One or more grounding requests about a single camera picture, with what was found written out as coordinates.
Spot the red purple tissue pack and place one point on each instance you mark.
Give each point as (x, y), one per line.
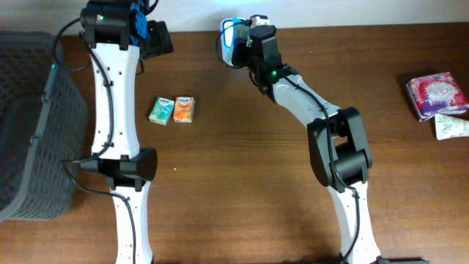
(436, 94)

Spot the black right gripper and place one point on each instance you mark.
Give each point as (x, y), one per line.
(241, 48)

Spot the dark grey plastic basket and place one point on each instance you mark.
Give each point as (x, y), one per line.
(43, 121)

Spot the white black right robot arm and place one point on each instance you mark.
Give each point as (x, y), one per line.
(339, 151)

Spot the orange Kleenex tissue pack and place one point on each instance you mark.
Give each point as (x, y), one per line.
(184, 109)

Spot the green Kleenex tissue pack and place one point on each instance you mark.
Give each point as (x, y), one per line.
(161, 111)

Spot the teal toilet tissue pack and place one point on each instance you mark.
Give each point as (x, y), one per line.
(241, 33)

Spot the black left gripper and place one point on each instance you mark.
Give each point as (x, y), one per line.
(160, 40)

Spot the white leaf-pattern tissue pack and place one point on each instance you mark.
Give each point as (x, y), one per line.
(447, 127)

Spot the white black barcode scanner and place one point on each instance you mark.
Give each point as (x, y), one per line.
(228, 31)

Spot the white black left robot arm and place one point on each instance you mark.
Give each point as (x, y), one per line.
(119, 37)

